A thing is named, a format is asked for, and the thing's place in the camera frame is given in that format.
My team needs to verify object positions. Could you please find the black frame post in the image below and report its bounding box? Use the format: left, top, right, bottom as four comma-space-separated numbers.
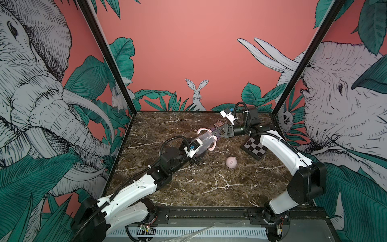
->
272, 0, 346, 116
76, 0, 137, 115

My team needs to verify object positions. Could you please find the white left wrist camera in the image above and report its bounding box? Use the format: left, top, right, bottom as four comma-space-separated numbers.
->
184, 139, 203, 158

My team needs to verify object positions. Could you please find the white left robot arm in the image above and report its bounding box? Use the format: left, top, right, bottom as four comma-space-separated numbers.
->
70, 136, 216, 242

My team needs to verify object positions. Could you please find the pink bottle handle ring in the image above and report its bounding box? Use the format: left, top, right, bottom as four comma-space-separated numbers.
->
196, 127, 218, 152

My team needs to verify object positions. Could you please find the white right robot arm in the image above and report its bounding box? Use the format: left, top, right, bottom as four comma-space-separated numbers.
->
212, 101, 327, 225

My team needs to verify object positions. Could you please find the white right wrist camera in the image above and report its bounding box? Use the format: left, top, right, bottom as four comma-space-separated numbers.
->
220, 108, 236, 125

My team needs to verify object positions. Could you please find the black white checkerboard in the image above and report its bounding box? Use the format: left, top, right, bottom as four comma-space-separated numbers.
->
241, 137, 268, 161

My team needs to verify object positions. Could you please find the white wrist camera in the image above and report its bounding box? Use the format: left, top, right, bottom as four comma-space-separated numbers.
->
220, 108, 236, 125
184, 139, 203, 158

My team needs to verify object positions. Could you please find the black right frame post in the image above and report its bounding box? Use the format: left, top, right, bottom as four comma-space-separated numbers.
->
272, 0, 346, 116

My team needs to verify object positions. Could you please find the white vented strip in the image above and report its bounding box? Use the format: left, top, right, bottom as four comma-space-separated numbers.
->
110, 227, 267, 240

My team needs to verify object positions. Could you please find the clear baby bottle body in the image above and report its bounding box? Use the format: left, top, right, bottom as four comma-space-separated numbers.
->
196, 132, 217, 155

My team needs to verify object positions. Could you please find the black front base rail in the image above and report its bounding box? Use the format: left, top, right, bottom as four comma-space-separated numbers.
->
152, 206, 328, 226

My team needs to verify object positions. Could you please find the pink pig-shaped bottle cap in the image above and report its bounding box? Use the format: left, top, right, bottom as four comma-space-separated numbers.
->
226, 156, 237, 169

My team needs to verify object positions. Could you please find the black left frame post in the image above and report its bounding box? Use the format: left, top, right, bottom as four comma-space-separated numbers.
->
76, 0, 137, 115

